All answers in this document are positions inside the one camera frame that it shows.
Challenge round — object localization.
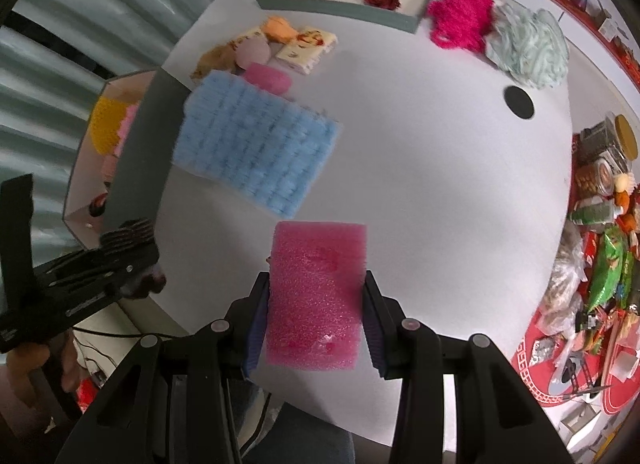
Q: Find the magenta fluffy duster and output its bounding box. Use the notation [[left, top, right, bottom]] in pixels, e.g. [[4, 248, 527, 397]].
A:
[[426, 0, 495, 54]]

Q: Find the left grey storage box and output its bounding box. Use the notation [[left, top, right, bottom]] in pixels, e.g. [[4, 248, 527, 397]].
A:
[[63, 68, 190, 256]]

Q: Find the cartoon tissue pack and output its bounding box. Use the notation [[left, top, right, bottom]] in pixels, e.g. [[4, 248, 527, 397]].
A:
[[276, 26, 338, 75], [229, 26, 266, 49]]

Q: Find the black table hole cap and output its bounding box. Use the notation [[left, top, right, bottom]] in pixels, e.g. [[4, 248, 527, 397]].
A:
[[503, 85, 535, 120]]

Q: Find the green snack bag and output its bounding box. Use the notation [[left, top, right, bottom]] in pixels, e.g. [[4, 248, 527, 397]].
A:
[[587, 226, 629, 312]]

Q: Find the pink sponge block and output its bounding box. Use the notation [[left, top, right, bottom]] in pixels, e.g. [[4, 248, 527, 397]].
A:
[[266, 221, 367, 371], [242, 62, 292, 96]]

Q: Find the pale green bath pouf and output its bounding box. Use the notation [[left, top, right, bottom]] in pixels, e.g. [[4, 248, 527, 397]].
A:
[[485, 4, 570, 89]]

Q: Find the jar with gold lid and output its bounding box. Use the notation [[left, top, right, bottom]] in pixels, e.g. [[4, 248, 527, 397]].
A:
[[577, 113, 639, 172]]

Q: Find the yellow foam fruit net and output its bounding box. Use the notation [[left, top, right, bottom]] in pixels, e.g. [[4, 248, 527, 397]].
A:
[[89, 97, 134, 155]]

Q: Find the blue chenille mat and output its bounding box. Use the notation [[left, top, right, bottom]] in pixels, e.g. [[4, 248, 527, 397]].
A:
[[172, 71, 341, 219]]

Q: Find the green curtain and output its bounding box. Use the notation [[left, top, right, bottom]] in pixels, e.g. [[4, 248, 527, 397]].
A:
[[1, 0, 213, 264]]

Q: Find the orange sponge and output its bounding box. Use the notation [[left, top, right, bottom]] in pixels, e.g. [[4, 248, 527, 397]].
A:
[[260, 16, 298, 45]]

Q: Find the light pink fluffy duster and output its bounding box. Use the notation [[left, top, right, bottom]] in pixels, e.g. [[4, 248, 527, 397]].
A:
[[113, 103, 140, 158]]

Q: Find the clear plastic bag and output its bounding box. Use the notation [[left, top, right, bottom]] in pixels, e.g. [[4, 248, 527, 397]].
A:
[[537, 222, 586, 336]]

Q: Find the round pink puff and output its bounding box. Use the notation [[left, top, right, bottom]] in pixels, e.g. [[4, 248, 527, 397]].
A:
[[235, 36, 271, 70]]

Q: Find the brown plush toy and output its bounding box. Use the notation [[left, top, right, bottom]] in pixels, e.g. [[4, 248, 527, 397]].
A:
[[190, 42, 238, 84]]

